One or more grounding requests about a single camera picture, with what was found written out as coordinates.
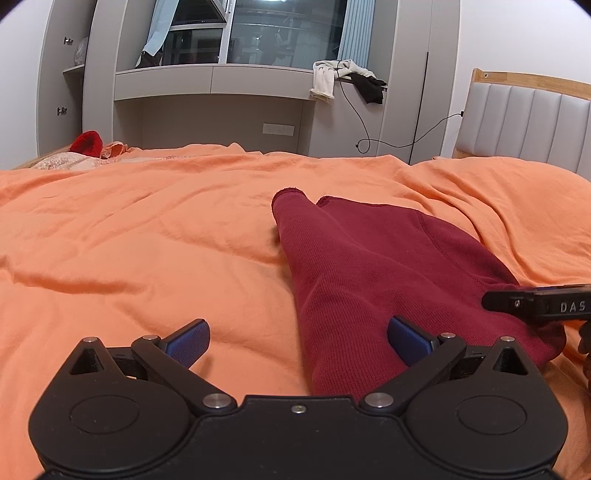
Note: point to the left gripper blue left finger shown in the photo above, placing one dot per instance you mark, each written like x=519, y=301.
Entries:
x=167, y=362

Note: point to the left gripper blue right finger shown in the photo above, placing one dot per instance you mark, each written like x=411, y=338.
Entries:
x=429, y=361

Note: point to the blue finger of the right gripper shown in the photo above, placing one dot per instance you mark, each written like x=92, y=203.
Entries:
x=517, y=302

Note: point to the dark red long-sleeve sweater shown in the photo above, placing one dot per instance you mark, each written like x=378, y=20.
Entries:
x=355, y=266

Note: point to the person right hand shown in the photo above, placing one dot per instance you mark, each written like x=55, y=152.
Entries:
x=584, y=348

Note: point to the orange bed duvet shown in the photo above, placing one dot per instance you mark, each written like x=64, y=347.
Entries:
x=159, y=238

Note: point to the grey padded wooden headboard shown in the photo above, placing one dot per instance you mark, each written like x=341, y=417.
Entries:
x=527, y=116

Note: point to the pink patterned cloth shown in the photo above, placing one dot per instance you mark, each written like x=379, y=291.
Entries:
x=112, y=153

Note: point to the bright red hat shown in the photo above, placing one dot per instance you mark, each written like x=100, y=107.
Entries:
x=88, y=143

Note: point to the black garment on ledge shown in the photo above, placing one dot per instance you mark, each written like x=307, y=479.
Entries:
x=370, y=88

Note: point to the grey built-in wardrobe unit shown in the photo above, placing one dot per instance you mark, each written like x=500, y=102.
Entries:
x=189, y=92

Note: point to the white garment on ledge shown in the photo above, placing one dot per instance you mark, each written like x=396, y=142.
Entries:
x=325, y=72

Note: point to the right light blue curtain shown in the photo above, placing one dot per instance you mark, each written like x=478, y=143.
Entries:
x=357, y=31

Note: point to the light blue curtain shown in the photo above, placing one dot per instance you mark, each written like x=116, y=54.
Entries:
x=161, y=20
x=357, y=31

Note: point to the clear plastic bag on shelf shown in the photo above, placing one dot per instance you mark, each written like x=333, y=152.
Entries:
x=81, y=52

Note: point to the large dark window pane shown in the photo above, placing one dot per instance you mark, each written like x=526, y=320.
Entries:
x=289, y=33

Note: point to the open window sash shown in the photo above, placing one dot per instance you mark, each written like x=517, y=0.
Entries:
x=217, y=11

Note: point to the left light blue curtain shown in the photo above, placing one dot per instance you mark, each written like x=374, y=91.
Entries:
x=161, y=20

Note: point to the white wall socket plate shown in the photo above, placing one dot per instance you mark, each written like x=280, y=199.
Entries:
x=278, y=129

